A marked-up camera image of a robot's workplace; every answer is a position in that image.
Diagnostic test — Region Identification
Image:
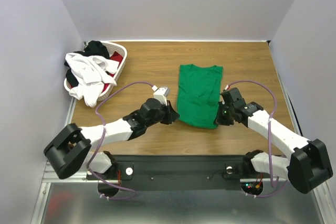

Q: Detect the green t shirt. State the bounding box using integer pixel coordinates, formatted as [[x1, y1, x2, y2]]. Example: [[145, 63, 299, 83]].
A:
[[176, 64, 223, 129]]

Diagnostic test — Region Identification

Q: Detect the white t shirt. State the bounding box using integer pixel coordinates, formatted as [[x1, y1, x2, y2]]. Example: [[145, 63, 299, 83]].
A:
[[65, 52, 119, 108]]

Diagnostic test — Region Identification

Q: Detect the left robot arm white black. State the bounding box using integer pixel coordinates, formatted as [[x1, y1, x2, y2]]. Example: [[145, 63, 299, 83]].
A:
[[44, 98, 180, 179]]

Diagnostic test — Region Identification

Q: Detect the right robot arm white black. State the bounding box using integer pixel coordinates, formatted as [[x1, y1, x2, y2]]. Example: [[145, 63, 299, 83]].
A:
[[214, 88, 333, 194]]

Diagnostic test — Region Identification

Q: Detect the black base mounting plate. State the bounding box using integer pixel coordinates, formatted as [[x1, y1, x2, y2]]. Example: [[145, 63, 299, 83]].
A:
[[101, 155, 257, 191]]

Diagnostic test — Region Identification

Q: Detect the white plastic laundry basket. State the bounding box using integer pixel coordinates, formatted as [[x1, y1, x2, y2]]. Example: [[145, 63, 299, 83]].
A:
[[64, 41, 128, 102]]

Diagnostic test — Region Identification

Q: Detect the black t shirt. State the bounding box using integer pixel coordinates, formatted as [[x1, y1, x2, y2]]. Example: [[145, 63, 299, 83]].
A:
[[64, 40, 110, 88]]

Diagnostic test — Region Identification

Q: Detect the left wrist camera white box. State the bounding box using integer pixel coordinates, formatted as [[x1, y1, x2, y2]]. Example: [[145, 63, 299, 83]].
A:
[[152, 85, 170, 105]]

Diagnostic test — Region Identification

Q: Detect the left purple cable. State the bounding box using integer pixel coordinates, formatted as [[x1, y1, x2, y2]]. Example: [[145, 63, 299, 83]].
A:
[[86, 81, 158, 200]]

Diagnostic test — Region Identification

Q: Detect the purple cable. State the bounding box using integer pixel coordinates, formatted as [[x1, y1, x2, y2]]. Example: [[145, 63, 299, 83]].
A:
[[86, 81, 158, 200], [225, 80, 288, 198]]

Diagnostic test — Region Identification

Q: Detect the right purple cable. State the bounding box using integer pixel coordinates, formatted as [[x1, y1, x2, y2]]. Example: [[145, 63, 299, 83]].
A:
[[225, 80, 288, 198]]

